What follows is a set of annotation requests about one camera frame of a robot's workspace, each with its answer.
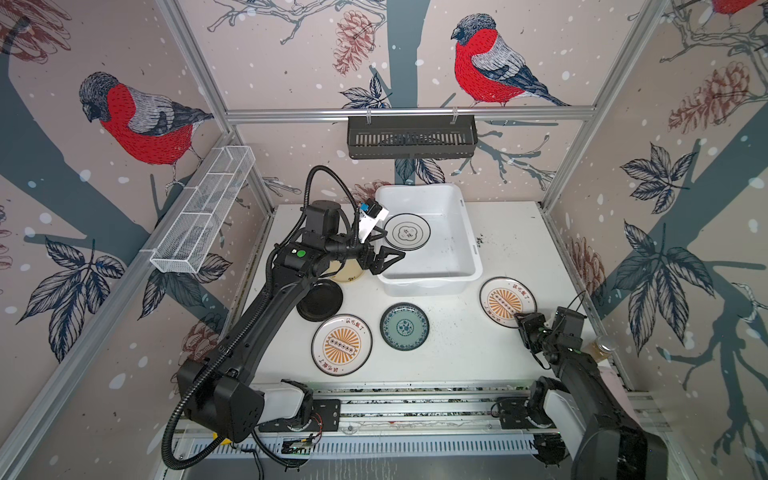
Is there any white green-rimmed plate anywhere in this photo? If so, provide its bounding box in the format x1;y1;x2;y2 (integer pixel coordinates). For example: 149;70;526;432
384;213;432;252

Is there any orange sunburst plate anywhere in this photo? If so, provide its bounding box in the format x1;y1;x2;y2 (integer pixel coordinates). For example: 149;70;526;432
311;314;373;377
479;276;538;329

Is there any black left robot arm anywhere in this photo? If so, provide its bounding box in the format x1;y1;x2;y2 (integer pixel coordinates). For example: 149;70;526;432
168;200;405;442

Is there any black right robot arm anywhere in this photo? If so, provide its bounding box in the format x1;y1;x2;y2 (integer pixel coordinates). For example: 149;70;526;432
515;307;668;479

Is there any white plastic bin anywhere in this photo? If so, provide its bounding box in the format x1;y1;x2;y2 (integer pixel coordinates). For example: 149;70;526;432
375;183;483;297

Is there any yellow round plate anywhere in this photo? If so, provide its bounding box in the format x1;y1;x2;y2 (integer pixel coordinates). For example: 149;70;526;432
326;259;363;283

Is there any glass jar with lid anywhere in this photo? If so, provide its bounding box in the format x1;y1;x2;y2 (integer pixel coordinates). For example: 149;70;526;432
585;335;618;363

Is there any pink flat case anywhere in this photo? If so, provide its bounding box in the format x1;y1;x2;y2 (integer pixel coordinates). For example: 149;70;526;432
598;366;640;423

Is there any black round plate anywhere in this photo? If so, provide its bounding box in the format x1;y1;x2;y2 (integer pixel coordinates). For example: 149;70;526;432
296;279;343;322

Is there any teal floral plate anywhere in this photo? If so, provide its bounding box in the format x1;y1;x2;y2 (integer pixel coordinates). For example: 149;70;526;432
379;302;430;351

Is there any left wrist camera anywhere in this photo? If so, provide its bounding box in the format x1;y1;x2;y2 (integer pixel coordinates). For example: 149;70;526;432
357;198;389;242

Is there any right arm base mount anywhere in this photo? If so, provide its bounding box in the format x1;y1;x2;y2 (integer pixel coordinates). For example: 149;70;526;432
490;396;553;430

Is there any black hanging wire basket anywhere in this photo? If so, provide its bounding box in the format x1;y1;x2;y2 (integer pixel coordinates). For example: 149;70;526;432
347;115;478;160

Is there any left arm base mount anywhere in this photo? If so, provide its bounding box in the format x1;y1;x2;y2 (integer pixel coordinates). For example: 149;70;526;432
257;381;341;433

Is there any white wire mesh shelf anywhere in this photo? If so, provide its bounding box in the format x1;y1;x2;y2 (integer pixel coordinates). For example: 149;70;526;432
150;145;255;274

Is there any black corrugated cable conduit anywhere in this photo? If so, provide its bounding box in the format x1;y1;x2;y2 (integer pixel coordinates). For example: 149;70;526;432
160;164;361;472

